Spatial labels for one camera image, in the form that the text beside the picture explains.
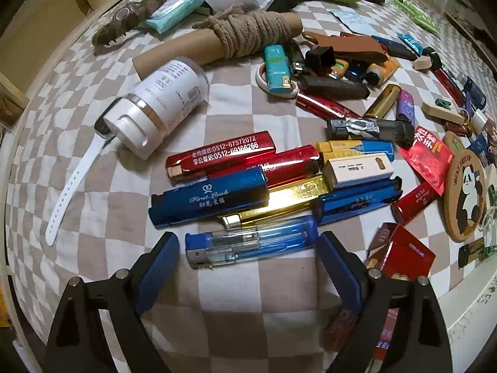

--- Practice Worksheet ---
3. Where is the transparent blue lighter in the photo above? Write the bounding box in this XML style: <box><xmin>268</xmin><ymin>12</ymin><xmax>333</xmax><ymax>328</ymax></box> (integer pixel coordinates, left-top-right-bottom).
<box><xmin>185</xmin><ymin>216</ymin><xmax>318</xmax><ymax>269</ymax></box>

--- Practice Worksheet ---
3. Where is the red phone number lighter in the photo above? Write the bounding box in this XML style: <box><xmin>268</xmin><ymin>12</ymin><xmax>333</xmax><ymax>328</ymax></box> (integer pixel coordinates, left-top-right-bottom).
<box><xmin>165</xmin><ymin>131</ymin><xmax>276</xmax><ymax>180</ymax></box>

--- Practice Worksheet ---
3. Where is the brown leather sheath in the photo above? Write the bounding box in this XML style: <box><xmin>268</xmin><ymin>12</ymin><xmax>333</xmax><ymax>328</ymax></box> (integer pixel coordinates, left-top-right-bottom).
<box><xmin>302</xmin><ymin>31</ymin><xmax>388</xmax><ymax>64</ymax></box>

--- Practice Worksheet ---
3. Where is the red cigarette box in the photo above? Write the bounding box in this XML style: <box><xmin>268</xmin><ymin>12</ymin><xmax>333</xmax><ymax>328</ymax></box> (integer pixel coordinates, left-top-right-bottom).
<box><xmin>365</xmin><ymin>222</ymin><xmax>435</xmax><ymax>281</ymax></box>

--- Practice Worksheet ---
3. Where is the white watch strap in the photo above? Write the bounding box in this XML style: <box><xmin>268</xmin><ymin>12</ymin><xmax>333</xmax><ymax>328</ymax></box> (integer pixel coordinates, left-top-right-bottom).
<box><xmin>44</xmin><ymin>96</ymin><xmax>121</xmax><ymax>247</ymax></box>

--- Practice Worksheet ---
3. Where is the teal lighter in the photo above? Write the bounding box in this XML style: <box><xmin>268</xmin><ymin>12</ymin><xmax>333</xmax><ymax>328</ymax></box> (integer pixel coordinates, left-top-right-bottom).
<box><xmin>264</xmin><ymin>45</ymin><xmax>292</xmax><ymax>94</ymax></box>

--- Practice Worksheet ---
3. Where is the glossy red lighter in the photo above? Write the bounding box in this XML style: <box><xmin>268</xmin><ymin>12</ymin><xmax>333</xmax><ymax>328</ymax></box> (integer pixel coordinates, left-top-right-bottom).
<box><xmin>209</xmin><ymin>145</ymin><xmax>319</xmax><ymax>188</ymax></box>

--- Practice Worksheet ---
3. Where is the purple lighter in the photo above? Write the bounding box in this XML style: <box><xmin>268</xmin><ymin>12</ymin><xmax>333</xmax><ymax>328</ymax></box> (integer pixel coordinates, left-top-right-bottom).
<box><xmin>396</xmin><ymin>89</ymin><xmax>415</xmax><ymax>126</ymax></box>

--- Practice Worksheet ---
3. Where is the white and gold lighter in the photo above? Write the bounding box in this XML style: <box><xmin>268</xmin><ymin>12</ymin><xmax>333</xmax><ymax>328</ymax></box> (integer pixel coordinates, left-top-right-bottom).
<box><xmin>322</xmin><ymin>153</ymin><xmax>394</xmax><ymax>190</ymax></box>

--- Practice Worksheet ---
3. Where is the panda wooden coaster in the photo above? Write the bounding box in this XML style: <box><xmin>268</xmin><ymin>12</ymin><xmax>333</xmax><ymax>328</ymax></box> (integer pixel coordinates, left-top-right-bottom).
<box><xmin>444</xmin><ymin>150</ymin><xmax>486</xmax><ymax>242</ymax></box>

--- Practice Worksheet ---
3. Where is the dark blue flat lighter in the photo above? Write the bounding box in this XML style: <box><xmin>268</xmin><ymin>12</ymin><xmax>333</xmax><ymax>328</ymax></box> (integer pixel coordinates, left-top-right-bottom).
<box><xmin>312</xmin><ymin>177</ymin><xmax>403</xmax><ymax>225</ymax></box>

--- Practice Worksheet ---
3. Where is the small red lighter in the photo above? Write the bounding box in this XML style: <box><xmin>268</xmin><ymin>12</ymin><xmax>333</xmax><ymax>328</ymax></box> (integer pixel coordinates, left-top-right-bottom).
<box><xmin>391</xmin><ymin>182</ymin><xmax>439</xmax><ymax>226</ymax></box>

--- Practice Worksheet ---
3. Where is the red snack packet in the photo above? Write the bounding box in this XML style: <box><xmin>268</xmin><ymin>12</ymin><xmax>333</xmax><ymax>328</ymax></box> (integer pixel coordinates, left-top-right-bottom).
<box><xmin>399</xmin><ymin>126</ymin><xmax>454</xmax><ymax>196</ymax></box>

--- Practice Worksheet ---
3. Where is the green wet wipes pack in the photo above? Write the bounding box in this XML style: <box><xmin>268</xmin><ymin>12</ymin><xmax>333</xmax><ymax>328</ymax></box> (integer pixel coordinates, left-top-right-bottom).
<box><xmin>393</xmin><ymin>0</ymin><xmax>440</xmax><ymax>35</ymax></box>

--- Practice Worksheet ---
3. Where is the cardboard tube with rope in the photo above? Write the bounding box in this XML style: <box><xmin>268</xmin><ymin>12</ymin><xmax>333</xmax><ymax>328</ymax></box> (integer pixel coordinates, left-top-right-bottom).
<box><xmin>133</xmin><ymin>5</ymin><xmax>303</xmax><ymax>79</ymax></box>

